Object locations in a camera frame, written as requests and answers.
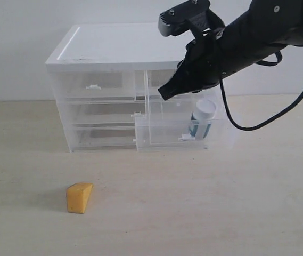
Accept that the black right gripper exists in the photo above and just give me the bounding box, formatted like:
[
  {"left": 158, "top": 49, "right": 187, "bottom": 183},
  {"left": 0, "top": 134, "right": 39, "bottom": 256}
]
[{"left": 158, "top": 10, "right": 228, "bottom": 101}]

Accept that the white bottle blue label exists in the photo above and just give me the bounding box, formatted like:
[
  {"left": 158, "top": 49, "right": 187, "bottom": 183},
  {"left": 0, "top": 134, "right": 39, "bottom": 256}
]
[{"left": 189, "top": 99, "right": 217, "bottom": 141}]

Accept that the yellow cheese wedge block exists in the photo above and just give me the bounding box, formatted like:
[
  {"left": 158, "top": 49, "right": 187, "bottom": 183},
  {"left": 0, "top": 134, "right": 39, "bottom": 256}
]
[{"left": 67, "top": 182, "right": 94, "bottom": 214}]

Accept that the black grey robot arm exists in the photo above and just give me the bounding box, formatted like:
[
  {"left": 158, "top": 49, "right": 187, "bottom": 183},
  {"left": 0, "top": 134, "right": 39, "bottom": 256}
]
[{"left": 159, "top": 1, "right": 303, "bottom": 100}]

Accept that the white plastic drawer cabinet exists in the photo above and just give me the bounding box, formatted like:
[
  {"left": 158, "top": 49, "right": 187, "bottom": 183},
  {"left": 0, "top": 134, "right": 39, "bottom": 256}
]
[{"left": 44, "top": 23, "right": 221, "bottom": 153}]

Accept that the middle wide clear drawer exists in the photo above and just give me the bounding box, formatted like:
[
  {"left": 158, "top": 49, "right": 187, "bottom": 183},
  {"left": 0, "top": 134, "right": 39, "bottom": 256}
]
[{"left": 68, "top": 100, "right": 145, "bottom": 126}]

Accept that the wide clear drawer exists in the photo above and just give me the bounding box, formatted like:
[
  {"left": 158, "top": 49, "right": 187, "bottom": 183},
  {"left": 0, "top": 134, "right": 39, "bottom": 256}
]
[
  {"left": 72, "top": 126, "right": 136, "bottom": 150},
  {"left": 68, "top": 100, "right": 145, "bottom": 126}
]

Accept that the bottom wide clear drawer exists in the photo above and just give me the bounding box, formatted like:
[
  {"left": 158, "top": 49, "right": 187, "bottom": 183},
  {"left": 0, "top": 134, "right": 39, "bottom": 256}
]
[{"left": 72, "top": 126, "right": 136, "bottom": 150}]

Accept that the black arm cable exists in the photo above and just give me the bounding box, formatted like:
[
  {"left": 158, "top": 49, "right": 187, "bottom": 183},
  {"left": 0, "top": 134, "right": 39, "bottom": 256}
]
[{"left": 219, "top": 50, "right": 303, "bottom": 132}]

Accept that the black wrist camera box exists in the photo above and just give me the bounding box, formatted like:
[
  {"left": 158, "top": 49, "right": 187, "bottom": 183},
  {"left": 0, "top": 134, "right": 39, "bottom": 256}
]
[{"left": 158, "top": 1, "right": 210, "bottom": 37}]

